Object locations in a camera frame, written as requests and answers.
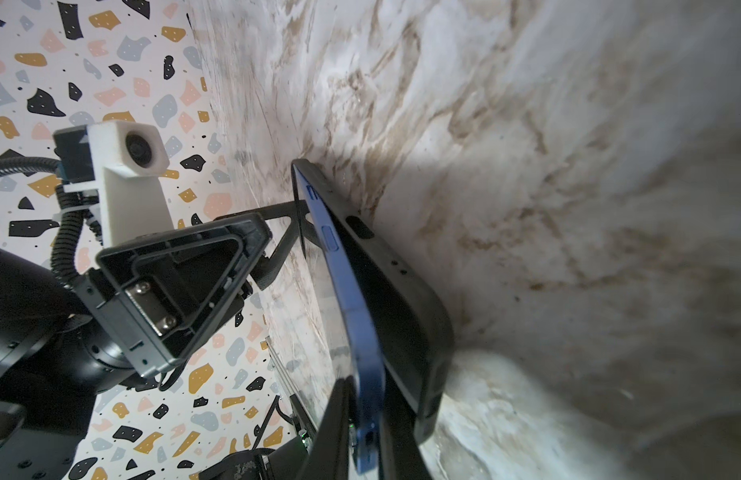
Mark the blue phone black screen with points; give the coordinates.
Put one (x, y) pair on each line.
(353, 343)

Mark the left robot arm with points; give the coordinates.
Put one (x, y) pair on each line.
(55, 360)

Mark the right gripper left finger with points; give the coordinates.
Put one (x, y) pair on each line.
(329, 455)

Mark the black phone case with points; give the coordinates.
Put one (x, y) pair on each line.
(415, 332)

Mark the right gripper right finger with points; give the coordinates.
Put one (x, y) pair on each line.
(400, 456)

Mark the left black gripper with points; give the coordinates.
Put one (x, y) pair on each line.
(161, 297)

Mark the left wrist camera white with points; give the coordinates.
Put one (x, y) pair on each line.
(120, 163)

